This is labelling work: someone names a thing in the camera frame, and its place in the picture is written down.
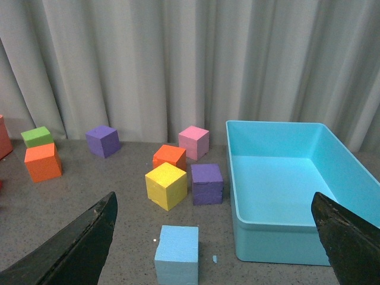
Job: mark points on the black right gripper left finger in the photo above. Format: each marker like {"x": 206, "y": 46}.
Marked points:
{"x": 75, "y": 255}

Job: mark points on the orange foam cube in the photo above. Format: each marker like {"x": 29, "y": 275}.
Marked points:
{"x": 43, "y": 162}
{"x": 173, "y": 155}

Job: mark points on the orange foam cube right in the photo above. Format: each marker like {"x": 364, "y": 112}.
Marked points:
{"x": 173, "y": 155}

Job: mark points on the green foam cube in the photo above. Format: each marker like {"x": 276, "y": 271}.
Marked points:
{"x": 36, "y": 137}

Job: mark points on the coral red plastic bin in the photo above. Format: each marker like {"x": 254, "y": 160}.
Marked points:
{"x": 5, "y": 142}

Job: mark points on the dark purple foam cube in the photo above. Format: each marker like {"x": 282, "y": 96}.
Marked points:
{"x": 207, "y": 184}

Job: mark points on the yellow foam cube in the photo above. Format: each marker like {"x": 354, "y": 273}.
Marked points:
{"x": 166, "y": 185}

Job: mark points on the purple foam cube back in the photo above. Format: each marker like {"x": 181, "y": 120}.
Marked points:
{"x": 103, "y": 141}

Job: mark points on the grey curtain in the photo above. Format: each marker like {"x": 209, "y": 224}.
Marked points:
{"x": 152, "y": 68}

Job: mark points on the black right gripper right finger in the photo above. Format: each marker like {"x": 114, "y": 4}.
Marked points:
{"x": 351, "y": 243}

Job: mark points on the pink foam cube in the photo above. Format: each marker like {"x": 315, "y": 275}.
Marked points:
{"x": 196, "y": 142}

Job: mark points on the light blue foam cube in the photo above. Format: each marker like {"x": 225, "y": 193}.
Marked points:
{"x": 177, "y": 255}

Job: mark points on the light blue plastic bin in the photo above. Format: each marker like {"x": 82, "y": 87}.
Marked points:
{"x": 275, "y": 168}

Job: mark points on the orange foam cube left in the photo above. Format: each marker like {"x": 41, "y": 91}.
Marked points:
{"x": 43, "y": 162}

